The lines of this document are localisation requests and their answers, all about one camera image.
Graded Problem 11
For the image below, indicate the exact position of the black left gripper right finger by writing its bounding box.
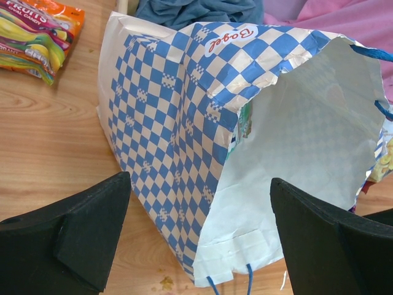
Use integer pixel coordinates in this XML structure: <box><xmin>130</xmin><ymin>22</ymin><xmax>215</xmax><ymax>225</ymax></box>
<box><xmin>270</xmin><ymin>178</ymin><xmax>392</xmax><ymax>294</ymax></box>

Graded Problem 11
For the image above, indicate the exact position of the pink t-shirt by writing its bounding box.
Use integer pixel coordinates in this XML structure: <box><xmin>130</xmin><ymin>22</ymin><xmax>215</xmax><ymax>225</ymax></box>
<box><xmin>262</xmin><ymin>0</ymin><xmax>393</xmax><ymax>104</ymax></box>

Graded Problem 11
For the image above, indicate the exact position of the blue gummy candy bag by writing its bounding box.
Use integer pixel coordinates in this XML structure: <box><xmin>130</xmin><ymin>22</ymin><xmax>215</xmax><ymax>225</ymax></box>
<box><xmin>367</xmin><ymin>119</ymin><xmax>392</xmax><ymax>183</ymax></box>

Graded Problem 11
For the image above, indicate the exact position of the blue crumpled cloth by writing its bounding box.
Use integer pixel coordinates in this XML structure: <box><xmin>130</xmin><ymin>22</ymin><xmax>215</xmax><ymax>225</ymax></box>
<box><xmin>134</xmin><ymin>0</ymin><xmax>264</xmax><ymax>30</ymax></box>

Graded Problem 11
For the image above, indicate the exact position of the colourful orange candy bag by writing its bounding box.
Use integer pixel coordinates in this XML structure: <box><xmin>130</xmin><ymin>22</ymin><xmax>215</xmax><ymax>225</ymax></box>
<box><xmin>1</xmin><ymin>0</ymin><xmax>85</xmax><ymax>85</ymax></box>

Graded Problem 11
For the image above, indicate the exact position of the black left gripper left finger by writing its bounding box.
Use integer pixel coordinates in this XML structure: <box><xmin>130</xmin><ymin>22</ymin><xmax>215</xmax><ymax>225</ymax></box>
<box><xmin>1</xmin><ymin>172</ymin><xmax>131</xmax><ymax>294</ymax></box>

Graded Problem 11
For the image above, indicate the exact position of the blue checkered paper bag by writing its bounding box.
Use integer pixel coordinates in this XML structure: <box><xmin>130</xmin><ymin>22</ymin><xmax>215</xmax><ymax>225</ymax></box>
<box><xmin>97</xmin><ymin>12</ymin><xmax>392</xmax><ymax>289</ymax></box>

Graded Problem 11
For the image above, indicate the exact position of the teal Fox's candy bag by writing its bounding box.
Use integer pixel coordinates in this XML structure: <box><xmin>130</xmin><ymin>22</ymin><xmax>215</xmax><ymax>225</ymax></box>
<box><xmin>227</xmin><ymin>101</ymin><xmax>252</xmax><ymax>156</ymax></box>

